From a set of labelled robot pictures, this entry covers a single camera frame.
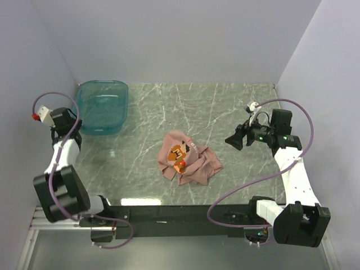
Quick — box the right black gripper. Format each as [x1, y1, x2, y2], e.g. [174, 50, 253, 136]
[225, 114, 275, 151]

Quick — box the pink printed t shirt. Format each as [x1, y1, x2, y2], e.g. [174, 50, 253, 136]
[157, 130, 223, 185]

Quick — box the teal plastic bin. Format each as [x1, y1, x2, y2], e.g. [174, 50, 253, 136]
[75, 80, 128, 136]

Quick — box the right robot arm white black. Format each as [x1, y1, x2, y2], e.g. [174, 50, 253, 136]
[225, 109, 331, 248]

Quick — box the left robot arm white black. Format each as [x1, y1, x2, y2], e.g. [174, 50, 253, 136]
[33, 106, 113, 226]

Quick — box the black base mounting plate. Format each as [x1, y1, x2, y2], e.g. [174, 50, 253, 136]
[79, 204, 270, 240]

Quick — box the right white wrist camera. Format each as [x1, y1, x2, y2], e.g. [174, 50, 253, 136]
[245, 101, 262, 126]

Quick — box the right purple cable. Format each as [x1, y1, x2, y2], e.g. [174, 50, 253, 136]
[207, 98, 314, 246]

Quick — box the purple cable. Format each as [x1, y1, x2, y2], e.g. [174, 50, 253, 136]
[207, 98, 314, 246]
[31, 92, 134, 250]

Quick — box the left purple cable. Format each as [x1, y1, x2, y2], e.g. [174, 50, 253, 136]
[31, 92, 134, 250]

